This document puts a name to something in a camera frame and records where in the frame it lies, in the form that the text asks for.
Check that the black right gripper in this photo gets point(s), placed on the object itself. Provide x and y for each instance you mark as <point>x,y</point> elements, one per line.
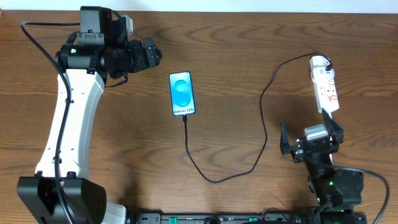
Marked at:
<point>314,147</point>

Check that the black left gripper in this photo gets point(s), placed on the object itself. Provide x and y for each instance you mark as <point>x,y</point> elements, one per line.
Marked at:
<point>148,53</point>

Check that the white power strip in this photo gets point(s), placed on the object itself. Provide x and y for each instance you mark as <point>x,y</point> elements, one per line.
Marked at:
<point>325,92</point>

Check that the blue Galaxy smartphone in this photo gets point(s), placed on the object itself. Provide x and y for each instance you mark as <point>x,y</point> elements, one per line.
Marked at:
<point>182,95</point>

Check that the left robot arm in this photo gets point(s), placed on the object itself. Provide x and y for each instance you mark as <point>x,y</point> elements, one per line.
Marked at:
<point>60,191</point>

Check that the white USB charger plug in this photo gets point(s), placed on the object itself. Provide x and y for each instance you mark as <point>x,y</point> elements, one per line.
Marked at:
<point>319,74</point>

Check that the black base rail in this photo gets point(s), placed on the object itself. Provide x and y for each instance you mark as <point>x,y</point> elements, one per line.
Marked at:
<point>269,217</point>

